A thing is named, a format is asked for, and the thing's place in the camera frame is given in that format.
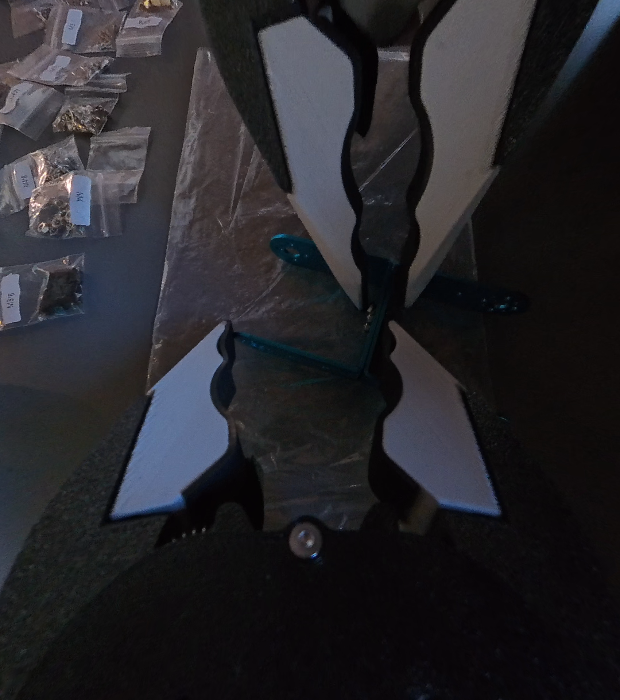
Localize clear plastic bag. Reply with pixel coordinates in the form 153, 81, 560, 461
146, 46, 480, 531

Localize blue H-shaped metal bracket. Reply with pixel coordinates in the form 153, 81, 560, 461
233, 232, 530, 381

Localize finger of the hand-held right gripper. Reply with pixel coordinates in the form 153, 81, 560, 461
258, 13, 377, 310
403, 0, 540, 310

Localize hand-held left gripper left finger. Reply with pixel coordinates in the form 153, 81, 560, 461
108, 320, 264, 520

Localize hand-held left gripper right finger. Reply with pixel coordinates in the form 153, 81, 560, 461
367, 320, 502, 517

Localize group of small zip bags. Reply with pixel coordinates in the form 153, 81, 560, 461
0, 0, 185, 337

